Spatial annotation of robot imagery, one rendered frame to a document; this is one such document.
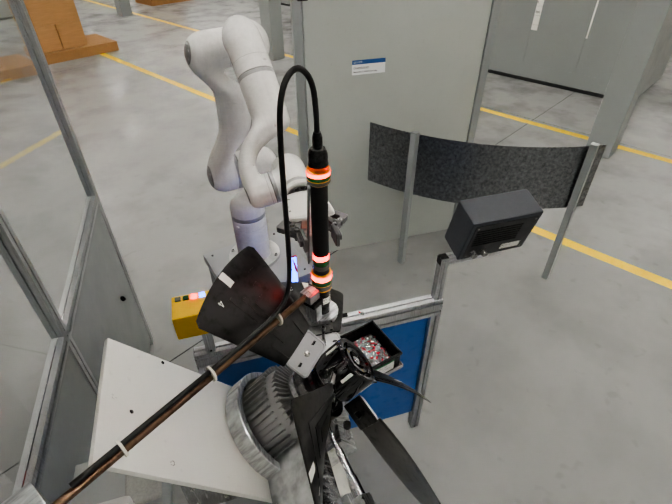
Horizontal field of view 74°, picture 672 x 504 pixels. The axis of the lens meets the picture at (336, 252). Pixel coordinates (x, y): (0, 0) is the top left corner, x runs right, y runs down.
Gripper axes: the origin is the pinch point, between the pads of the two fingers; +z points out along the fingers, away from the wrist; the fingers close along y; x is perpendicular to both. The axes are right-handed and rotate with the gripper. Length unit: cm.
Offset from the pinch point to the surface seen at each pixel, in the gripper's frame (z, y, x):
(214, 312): 4.7, 22.6, -9.2
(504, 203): -35, -72, -26
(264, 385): 6.3, 15.6, -33.1
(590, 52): -404, -457, -98
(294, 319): 2.4, 6.9, -18.4
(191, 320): -31, 32, -45
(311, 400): 26.9, 9.3, -12.1
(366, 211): -179, -80, -120
